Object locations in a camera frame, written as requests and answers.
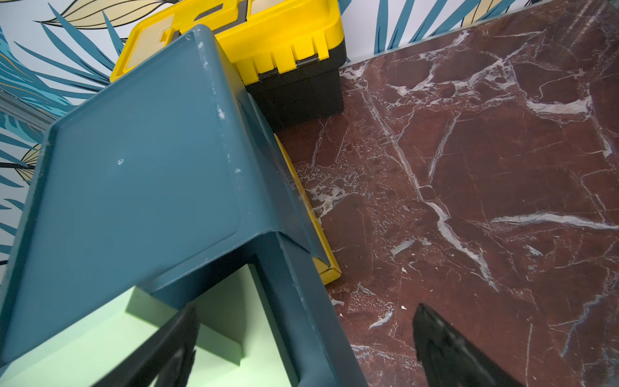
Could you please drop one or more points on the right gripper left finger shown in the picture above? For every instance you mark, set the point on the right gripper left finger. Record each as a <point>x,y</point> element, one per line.
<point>165,359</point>

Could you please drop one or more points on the yellow black toolbox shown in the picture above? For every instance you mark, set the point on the yellow black toolbox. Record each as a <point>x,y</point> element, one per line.
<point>287,53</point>

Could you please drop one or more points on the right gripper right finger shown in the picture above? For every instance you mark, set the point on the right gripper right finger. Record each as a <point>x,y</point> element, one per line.
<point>448,358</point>

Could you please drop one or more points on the teal yellow drawer cabinet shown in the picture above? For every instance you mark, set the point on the teal yellow drawer cabinet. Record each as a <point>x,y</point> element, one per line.
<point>167,182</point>

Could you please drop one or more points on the green sticky note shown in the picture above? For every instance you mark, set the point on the green sticky note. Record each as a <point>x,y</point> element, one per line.
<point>82,355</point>
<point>235,308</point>

